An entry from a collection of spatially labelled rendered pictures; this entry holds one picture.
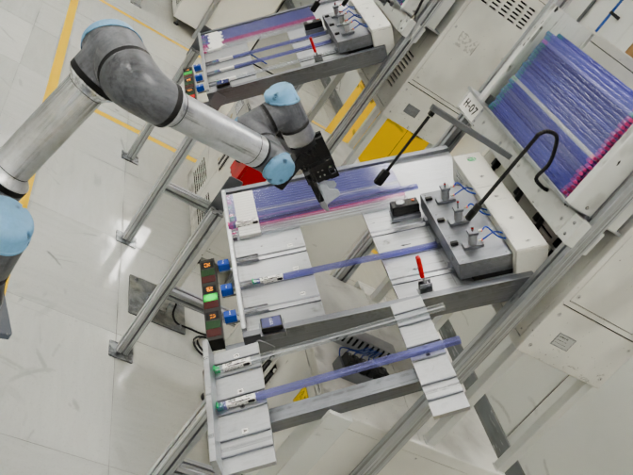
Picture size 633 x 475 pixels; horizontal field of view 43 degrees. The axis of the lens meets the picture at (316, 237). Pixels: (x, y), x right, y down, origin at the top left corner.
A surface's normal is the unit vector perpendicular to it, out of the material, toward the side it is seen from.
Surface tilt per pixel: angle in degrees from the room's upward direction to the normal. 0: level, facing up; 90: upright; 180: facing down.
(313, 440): 90
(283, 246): 42
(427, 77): 90
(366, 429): 90
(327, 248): 90
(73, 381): 0
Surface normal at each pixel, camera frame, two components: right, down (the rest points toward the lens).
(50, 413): 0.56, -0.74
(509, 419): -0.81, -0.40
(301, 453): 0.16, 0.54
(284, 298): -0.13, -0.82
